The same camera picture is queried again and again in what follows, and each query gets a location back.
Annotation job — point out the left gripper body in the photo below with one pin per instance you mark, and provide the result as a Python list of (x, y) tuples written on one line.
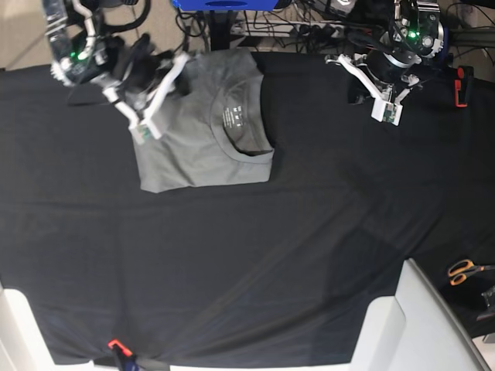
[(378, 77)]

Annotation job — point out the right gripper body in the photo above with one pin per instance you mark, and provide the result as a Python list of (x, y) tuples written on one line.
[(139, 83)]

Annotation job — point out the grey T-shirt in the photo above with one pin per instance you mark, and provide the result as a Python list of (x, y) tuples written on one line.
[(213, 134)]

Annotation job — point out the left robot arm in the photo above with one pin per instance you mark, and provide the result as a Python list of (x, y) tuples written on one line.
[(414, 37)]

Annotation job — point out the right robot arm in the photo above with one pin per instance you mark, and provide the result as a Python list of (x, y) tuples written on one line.
[(83, 45)]

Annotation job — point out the black table leg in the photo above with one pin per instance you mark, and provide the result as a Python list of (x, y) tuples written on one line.
[(220, 24)]

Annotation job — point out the blue plastic bin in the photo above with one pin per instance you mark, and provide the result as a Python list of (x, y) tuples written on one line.
[(225, 5)]

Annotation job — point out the red black clamp right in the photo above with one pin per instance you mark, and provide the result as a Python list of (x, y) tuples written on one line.
[(463, 86)]

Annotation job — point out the power strip with red light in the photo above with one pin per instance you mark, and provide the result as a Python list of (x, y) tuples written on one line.
[(280, 29)]

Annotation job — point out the black tablecloth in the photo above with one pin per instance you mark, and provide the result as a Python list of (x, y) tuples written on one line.
[(263, 275)]

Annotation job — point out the dark metal object right edge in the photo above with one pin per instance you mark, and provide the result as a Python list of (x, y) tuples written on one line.
[(488, 297)]

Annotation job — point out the white bin right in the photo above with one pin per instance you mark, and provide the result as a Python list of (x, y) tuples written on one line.
[(414, 329)]

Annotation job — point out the white bin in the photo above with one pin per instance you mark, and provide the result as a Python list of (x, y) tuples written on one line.
[(22, 344), (414, 329)]

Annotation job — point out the white bin left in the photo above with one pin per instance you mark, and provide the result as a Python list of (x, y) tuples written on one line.
[(22, 344)]

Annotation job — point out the orange handled scissors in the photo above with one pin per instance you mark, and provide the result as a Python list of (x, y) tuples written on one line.
[(463, 269)]

